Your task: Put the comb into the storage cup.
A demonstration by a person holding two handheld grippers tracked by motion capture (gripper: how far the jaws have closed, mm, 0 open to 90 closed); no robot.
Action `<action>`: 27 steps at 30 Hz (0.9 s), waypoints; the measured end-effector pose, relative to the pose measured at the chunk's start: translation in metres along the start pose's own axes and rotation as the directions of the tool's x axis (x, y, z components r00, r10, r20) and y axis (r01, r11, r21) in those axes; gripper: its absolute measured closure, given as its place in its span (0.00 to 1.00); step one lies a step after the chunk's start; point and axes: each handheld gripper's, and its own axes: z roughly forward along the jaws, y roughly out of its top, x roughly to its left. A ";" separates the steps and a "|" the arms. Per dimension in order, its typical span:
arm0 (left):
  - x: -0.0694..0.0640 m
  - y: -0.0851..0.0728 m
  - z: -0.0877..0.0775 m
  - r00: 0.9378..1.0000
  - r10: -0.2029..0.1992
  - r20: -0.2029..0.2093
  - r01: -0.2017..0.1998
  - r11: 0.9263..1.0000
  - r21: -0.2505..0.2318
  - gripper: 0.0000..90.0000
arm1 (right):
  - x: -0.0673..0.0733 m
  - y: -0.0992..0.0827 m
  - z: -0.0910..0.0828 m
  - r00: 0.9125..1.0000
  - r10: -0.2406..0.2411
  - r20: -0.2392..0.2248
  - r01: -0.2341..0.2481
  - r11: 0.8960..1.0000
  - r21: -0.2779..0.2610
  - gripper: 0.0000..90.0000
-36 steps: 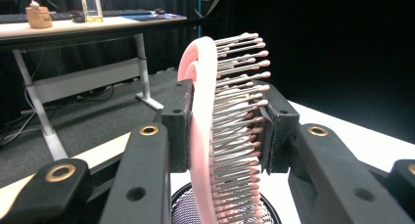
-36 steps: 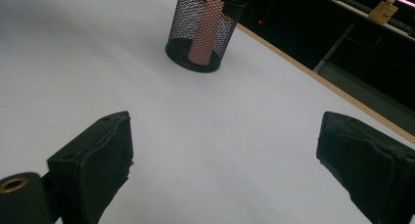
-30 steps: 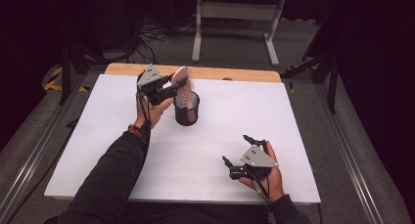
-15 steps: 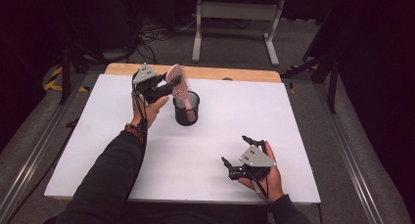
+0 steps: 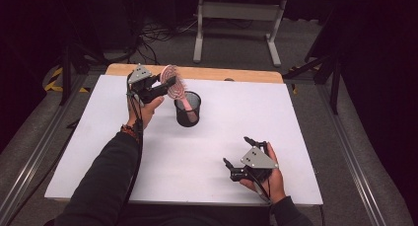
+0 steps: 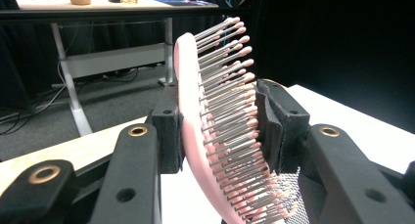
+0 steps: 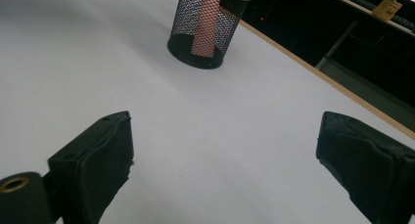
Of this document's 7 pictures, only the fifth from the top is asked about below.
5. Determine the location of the pink hairbrush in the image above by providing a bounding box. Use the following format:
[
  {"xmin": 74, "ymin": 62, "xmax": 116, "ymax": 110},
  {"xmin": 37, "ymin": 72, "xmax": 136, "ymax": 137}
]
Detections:
[{"xmin": 159, "ymin": 64, "xmax": 199, "ymax": 124}]

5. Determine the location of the bundle of floor cables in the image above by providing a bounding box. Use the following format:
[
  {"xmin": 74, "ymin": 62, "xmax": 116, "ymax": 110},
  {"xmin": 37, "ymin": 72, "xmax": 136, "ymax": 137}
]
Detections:
[{"xmin": 129, "ymin": 17, "xmax": 200, "ymax": 66}]

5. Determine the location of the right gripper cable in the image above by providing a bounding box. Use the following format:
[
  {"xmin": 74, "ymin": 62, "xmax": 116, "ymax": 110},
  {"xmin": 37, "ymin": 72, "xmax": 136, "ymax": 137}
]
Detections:
[{"xmin": 250, "ymin": 176, "xmax": 274, "ymax": 205}]

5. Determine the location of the aluminium floor rail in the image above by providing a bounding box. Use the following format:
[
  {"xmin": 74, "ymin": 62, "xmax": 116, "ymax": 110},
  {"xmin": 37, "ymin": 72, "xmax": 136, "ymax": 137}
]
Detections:
[
  {"xmin": 0, "ymin": 73, "xmax": 88, "ymax": 222},
  {"xmin": 315, "ymin": 83, "xmax": 390, "ymax": 226}
]

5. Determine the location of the black mesh pen holder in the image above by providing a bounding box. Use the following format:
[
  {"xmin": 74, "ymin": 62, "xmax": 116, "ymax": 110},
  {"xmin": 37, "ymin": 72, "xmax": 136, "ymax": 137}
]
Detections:
[{"xmin": 174, "ymin": 90, "xmax": 202, "ymax": 128}]

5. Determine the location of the person's left hand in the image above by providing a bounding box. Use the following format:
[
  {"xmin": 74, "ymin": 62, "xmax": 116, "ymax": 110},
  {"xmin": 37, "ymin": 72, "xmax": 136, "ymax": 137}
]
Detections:
[{"xmin": 126, "ymin": 95, "xmax": 166, "ymax": 130}]

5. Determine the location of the black metal stand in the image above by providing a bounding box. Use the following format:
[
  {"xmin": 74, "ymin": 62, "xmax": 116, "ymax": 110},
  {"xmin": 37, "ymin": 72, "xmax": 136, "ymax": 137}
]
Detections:
[
  {"xmin": 57, "ymin": 42, "xmax": 107, "ymax": 107},
  {"xmin": 283, "ymin": 51, "xmax": 343, "ymax": 115}
]

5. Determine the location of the beaded bracelet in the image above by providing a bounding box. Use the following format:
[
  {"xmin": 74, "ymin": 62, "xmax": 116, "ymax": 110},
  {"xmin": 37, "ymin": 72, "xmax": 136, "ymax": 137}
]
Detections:
[{"xmin": 119, "ymin": 122, "xmax": 140, "ymax": 143}]

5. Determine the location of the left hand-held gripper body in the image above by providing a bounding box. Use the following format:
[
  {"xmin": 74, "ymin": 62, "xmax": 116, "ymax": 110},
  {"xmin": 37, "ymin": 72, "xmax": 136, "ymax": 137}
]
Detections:
[{"xmin": 126, "ymin": 63, "xmax": 158, "ymax": 105}]

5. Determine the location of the white metal frame stand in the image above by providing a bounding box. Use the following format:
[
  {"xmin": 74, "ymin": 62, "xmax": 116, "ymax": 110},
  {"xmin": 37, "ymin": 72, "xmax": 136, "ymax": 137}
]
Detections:
[{"xmin": 192, "ymin": 0, "xmax": 329, "ymax": 68}]

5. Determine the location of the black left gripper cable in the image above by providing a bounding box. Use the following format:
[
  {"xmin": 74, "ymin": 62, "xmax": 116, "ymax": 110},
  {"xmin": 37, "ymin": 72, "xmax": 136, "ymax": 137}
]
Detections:
[{"xmin": 114, "ymin": 84, "xmax": 145, "ymax": 226}]

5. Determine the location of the person's right hand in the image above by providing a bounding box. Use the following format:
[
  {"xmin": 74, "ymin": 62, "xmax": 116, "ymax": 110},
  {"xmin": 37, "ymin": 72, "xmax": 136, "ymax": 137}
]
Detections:
[{"xmin": 240, "ymin": 141, "xmax": 288, "ymax": 205}]

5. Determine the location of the yellow black hazard tape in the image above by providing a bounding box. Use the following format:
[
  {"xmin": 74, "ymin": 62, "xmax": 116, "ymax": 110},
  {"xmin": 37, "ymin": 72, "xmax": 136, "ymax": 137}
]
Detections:
[{"xmin": 43, "ymin": 66, "xmax": 91, "ymax": 94}]

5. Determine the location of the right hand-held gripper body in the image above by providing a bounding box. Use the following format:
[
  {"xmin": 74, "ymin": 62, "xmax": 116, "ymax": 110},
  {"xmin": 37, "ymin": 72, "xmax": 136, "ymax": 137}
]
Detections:
[{"xmin": 229, "ymin": 141, "xmax": 280, "ymax": 185}]

